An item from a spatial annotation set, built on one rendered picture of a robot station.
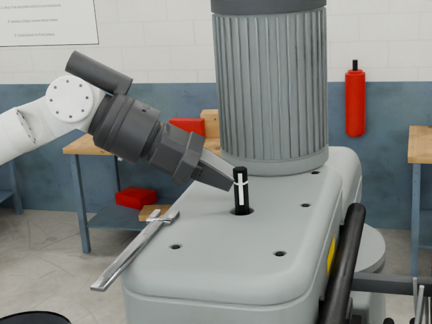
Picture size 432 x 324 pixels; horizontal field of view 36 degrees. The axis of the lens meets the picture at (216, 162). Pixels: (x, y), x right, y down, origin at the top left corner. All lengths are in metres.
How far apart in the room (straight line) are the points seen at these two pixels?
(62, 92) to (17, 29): 5.18
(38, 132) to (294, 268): 0.44
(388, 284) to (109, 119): 0.67
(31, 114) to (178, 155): 0.23
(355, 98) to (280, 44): 4.02
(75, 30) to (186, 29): 0.98
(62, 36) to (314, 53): 4.86
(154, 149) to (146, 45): 4.64
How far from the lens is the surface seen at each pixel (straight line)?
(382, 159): 5.39
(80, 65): 1.00
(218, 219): 1.01
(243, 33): 1.12
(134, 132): 0.96
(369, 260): 1.61
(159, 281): 0.87
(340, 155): 1.70
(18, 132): 0.99
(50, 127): 1.05
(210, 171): 0.98
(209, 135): 5.04
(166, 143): 0.96
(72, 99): 0.95
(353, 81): 5.10
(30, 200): 6.54
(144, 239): 0.95
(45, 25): 5.98
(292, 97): 1.14
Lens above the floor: 2.28
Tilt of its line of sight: 18 degrees down
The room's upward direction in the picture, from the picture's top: 4 degrees counter-clockwise
